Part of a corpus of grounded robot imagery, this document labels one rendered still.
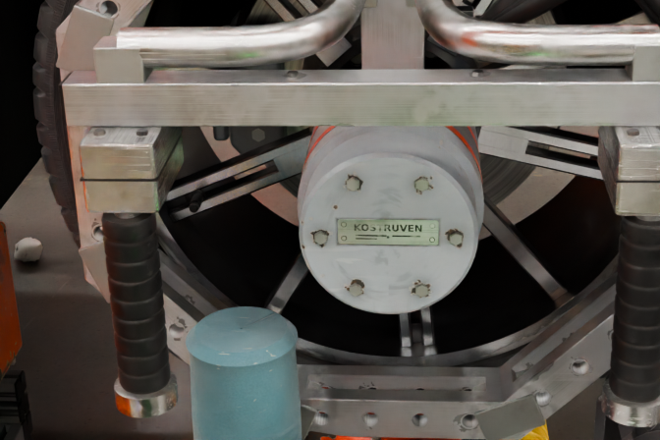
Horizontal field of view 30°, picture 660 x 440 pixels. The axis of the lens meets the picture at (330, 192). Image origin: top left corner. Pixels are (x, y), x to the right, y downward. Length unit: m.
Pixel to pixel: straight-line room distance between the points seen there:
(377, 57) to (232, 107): 0.21
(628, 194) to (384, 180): 0.17
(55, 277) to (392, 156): 1.98
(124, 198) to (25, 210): 2.35
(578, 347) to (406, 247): 0.26
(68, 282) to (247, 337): 1.80
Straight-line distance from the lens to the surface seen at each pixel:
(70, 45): 1.02
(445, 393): 1.13
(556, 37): 0.79
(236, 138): 1.19
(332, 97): 0.79
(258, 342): 0.97
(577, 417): 2.24
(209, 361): 0.97
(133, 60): 0.81
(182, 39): 0.80
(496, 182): 1.24
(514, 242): 1.16
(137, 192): 0.80
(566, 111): 0.80
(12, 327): 1.42
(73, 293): 2.71
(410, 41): 0.98
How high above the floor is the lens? 1.23
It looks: 23 degrees down
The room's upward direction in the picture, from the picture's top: 2 degrees counter-clockwise
